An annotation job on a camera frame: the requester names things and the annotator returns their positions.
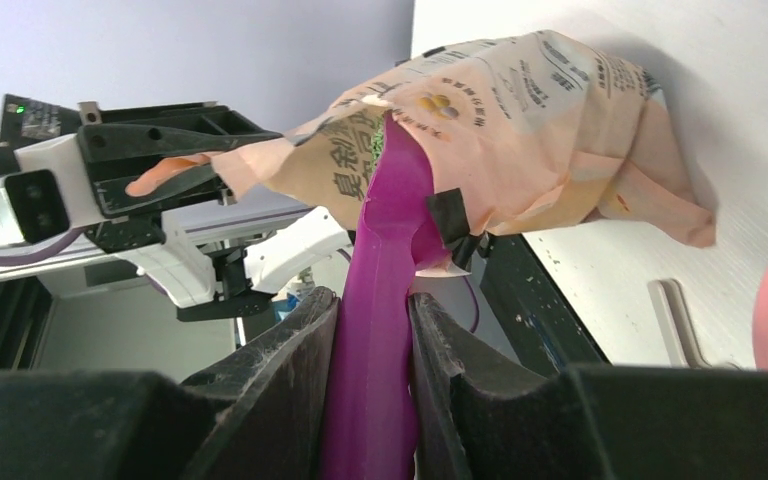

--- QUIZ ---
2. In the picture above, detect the purple litter scoop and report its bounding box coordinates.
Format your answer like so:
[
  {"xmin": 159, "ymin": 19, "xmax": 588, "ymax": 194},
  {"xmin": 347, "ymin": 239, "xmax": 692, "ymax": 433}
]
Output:
[{"xmin": 318, "ymin": 114, "xmax": 447, "ymax": 479}]

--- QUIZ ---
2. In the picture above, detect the white bag clip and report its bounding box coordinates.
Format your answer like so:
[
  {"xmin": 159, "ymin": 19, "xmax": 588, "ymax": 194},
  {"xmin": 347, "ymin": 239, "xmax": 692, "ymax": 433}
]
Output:
[{"xmin": 647, "ymin": 279, "xmax": 739, "ymax": 370}]

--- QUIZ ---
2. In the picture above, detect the green cat litter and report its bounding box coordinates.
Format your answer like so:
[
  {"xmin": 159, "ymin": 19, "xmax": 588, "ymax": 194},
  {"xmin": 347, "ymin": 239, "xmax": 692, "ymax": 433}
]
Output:
[{"xmin": 369, "ymin": 123, "xmax": 385, "ymax": 172}]

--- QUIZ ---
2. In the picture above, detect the beige cat litter bag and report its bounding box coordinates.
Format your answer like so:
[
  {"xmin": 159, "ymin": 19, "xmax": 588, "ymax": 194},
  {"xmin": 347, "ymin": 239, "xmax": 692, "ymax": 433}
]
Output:
[{"xmin": 126, "ymin": 30, "xmax": 716, "ymax": 248}]

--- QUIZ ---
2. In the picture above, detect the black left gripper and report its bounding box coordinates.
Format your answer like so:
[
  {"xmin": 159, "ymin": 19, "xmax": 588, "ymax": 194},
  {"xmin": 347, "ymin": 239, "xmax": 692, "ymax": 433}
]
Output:
[{"xmin": 77, "ymin": 102, "xmax": 281, "ymax": 252}]

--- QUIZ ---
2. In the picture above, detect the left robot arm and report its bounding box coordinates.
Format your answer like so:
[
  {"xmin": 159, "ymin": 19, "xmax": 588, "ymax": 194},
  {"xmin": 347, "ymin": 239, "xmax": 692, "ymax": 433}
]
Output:
[{"xmin": 0, "ymin": 94, "xmax": 355, "ymax": 322}]

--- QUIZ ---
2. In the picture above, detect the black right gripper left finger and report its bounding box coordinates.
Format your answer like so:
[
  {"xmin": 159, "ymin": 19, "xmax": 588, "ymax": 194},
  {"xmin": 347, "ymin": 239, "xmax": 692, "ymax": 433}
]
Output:
[{"xmin": 0, "ymin": 287, "xmax": 339, "ymax": 479}]

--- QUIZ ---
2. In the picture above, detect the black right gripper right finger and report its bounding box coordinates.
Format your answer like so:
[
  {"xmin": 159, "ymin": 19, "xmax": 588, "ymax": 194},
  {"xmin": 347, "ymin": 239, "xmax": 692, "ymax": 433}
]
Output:
[{"xmin": 408, "ymin": 293, "xmax": 768, "ymax": 479}]

